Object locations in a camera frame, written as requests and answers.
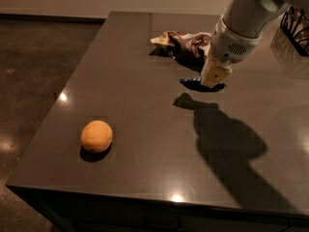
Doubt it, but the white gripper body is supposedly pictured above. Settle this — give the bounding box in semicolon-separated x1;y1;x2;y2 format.
210;17;261;63

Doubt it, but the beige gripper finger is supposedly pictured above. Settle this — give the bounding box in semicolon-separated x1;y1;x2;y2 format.
201;55;232;88

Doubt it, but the dark blue snack bar wrapper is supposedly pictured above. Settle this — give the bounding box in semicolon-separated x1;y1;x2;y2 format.
179;77;226;93

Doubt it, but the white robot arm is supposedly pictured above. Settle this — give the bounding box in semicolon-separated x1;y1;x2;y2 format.
201;0;309;87

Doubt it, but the crumpled brown chip bag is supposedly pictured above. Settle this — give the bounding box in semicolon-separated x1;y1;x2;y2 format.
151;31;212;72

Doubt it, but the orange round fruit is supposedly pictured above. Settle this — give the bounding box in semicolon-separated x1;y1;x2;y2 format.
80;120;113;153

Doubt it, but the black wire basket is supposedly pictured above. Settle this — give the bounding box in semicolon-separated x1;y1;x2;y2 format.
280;7;309;57

